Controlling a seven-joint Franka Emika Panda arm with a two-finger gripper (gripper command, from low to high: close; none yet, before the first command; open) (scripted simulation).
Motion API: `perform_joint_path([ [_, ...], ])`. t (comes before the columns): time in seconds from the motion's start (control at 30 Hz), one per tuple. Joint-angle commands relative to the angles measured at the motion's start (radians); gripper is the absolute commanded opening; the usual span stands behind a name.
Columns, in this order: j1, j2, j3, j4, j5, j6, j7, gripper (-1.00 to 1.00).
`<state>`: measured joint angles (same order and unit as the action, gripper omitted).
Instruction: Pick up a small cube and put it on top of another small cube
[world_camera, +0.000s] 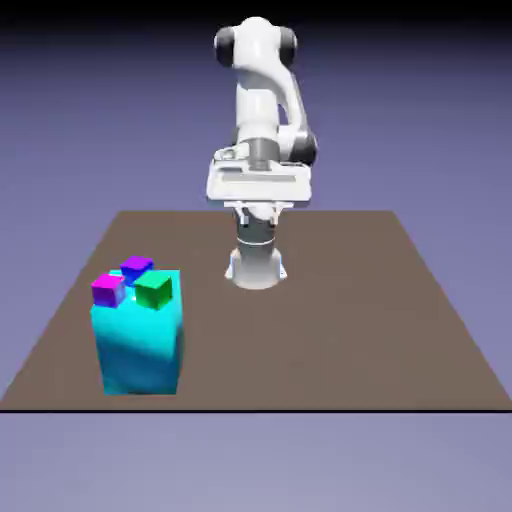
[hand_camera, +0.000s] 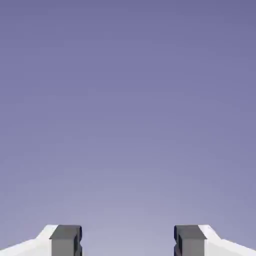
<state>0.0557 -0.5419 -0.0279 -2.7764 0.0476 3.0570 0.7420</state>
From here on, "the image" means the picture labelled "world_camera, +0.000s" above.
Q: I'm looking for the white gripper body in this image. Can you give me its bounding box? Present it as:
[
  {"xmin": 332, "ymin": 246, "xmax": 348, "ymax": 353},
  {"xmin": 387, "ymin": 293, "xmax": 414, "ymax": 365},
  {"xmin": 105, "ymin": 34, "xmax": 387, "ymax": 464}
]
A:
[{"xmin": 205, "ymin": 158, "xmax": 314, "ymax": 210}]

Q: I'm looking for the small green cube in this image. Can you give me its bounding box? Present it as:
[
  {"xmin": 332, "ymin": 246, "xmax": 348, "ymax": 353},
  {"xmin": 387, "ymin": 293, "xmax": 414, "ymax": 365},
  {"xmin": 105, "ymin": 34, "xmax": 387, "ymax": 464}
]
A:
[{"xmin": 133, "ymin": 270, "xmax": 174, "ymax": 312}]

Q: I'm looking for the small blue cube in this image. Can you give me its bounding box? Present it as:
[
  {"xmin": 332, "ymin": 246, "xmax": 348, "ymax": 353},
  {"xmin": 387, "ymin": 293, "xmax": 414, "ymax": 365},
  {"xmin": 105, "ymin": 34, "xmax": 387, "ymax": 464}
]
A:
[{"xmin": 119, "ymin": 255, "xmax": 155, "ymax": 288}]

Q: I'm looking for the small magenta cube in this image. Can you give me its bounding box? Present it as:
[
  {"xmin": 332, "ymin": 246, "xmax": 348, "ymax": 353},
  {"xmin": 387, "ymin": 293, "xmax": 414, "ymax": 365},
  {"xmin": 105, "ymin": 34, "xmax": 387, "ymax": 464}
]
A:
[{"xmin": 90, "ymin": 272, "xmax": 127, "ymax": 310}]

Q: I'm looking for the large cyan box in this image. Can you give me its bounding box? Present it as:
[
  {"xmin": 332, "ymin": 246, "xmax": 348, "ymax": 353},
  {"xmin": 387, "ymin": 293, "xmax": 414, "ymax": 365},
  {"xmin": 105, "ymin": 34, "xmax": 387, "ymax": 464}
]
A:
[{"xmin": 89, "ymin": 268, "xmax": 186, "ymax": 397}]

